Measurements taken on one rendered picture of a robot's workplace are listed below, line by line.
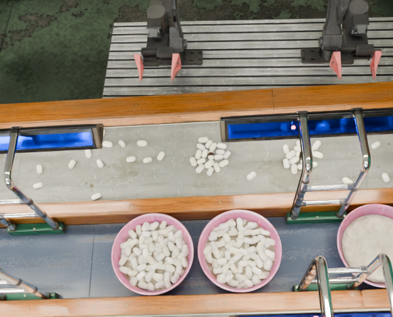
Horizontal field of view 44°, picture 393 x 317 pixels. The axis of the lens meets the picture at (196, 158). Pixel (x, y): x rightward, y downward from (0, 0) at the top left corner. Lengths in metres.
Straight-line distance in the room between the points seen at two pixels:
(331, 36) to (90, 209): 1.08
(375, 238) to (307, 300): 0.31
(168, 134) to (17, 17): 1.86
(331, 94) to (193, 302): 0.89
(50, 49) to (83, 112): 1.32
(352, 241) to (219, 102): 0.67
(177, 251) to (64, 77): 1.66
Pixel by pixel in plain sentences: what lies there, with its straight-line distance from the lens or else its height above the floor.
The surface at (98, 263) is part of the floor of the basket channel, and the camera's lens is 1.73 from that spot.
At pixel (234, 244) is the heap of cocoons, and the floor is 0.73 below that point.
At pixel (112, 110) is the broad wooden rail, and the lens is 1.85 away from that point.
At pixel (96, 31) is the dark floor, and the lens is 3.15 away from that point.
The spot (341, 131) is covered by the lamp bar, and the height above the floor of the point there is 1.06.
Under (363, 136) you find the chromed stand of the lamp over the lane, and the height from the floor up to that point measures 1.12.
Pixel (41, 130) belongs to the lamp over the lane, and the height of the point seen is 1.11.
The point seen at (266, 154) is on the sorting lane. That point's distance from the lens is 1.73.
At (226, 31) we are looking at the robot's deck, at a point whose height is 0.67.
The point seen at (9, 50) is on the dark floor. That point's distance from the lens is 3.26.
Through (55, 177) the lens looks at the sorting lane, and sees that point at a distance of 1.81.
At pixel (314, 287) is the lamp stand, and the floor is 0.71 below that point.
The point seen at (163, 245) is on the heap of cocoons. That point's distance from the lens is 1.62.
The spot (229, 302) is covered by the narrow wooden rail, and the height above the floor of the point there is 0.76.
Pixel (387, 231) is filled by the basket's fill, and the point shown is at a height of 0.73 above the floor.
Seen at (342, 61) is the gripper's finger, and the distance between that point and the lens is 1.57.
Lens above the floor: 2.29
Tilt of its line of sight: 64 degrees down
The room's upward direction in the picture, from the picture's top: 10 degrees counter-clockwise
